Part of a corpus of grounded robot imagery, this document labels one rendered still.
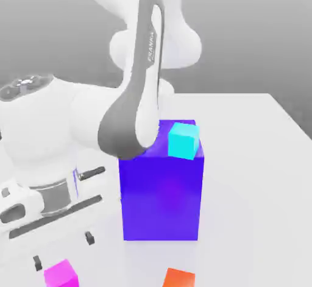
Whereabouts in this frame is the small cyan cube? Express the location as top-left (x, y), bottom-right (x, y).
top-left (168, 121), bottom-right (201, 161)

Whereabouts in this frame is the large blue box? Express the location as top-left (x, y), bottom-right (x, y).
top-left (118, 119), bottom-right (205, 242)

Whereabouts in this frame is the small magenta cube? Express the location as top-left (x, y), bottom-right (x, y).
top-left (43, 258), bottom-right (80, 287)

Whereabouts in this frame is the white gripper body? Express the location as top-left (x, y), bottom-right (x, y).
top-left (1, 188), bottom-right (114, 262)

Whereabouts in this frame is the small orange cube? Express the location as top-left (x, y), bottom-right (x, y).
top-left (161, 268), bottom-right (196, 287)

